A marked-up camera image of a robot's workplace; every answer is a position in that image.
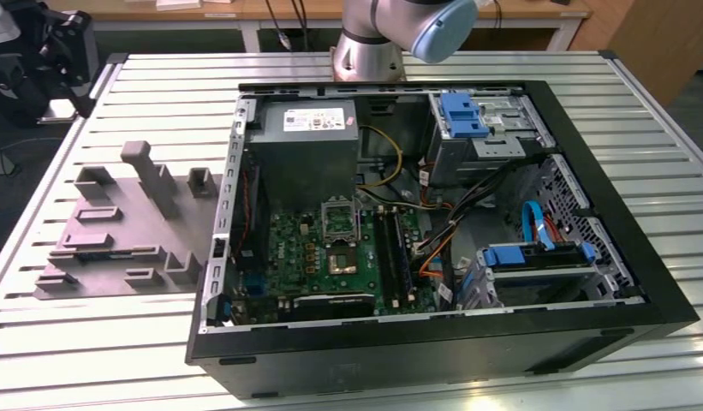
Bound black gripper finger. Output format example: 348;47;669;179
0;55;41;126
39;2;96;119

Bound CPU socket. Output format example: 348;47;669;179
325;247;361;276

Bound wooden desk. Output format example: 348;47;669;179
91;0;592;52

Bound small pale box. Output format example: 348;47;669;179
155;0;203;13

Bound grey parts rack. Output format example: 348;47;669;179
33;140;227;301

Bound RAM stick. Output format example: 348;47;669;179
76;252;136;263

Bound grey power supply unit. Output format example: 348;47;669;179
244;100;363;206

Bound green motherboard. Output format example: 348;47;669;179
229;200;437;325

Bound blue plastic drive carrier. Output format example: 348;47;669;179
439;91;493;140

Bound black RAM slot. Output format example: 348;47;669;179
388;205;417;301
372;205;399;303

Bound black graphics card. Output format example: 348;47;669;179
291;292;376;321

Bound metal drive cage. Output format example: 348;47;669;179
425;88;557;186

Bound hard disk in blue carrier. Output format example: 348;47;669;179
480;240;599;270

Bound black PC case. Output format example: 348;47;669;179
183;79;701;400

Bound metal disk bay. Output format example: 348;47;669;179
457;239;647;310

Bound wooden cabinet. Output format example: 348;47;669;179
571;0;703;108

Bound black hanging cable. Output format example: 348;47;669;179
263;0;308;49

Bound yellow wire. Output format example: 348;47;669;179
355;123;404;188

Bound black cable bundle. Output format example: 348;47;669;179
412;152;549;258

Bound blue flat wire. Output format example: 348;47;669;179
520;200;557;253

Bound red orange wire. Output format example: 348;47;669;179
541;212;567;246

